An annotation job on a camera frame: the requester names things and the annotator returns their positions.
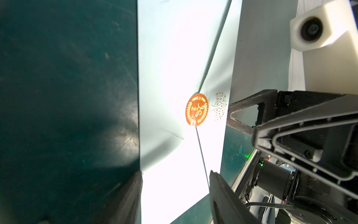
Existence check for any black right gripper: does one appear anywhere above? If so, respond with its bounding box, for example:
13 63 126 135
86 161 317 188
226 90 358 224

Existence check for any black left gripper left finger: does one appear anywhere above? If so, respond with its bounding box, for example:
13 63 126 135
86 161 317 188
93 171 143 224

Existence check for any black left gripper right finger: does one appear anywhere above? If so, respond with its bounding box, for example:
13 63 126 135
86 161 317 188
209 171 259 224

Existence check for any light teal envelope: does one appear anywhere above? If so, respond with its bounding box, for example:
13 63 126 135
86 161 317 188
138 1 297 224

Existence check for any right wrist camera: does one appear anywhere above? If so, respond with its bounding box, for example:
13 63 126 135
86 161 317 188
288 1 358 95

